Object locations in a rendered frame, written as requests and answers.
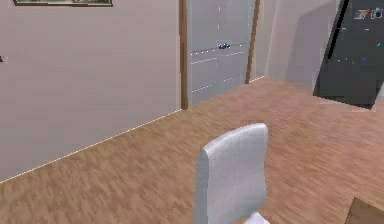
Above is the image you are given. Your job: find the grey panelled room door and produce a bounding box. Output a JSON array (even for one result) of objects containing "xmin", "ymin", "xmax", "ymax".
[{"xmin": 179, "ymin": 0, "xmax": 261, "ymax": 111}]

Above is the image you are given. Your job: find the brown framed wall picture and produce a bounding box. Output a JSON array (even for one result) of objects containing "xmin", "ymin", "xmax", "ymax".
[{"xmin": 12, "ymin": 0, "xmax": 114, "ymax": 8}]

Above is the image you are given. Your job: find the brown wooden table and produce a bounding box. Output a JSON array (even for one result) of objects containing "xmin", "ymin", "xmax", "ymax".
[{"xmin": 344, "ymin": 196, "xmax": 384, "ymax": 224}]

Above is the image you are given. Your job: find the white chair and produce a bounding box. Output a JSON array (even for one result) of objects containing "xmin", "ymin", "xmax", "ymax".
[{"xmin": 194, "ymin": 122, "xmax": 272, "ymax": 224}]

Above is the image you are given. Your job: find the black fridge handle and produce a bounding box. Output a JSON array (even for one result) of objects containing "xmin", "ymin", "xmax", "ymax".
[{"xmin": 326, "ymin": 0, "xmax": 350, "ymax": 61}]

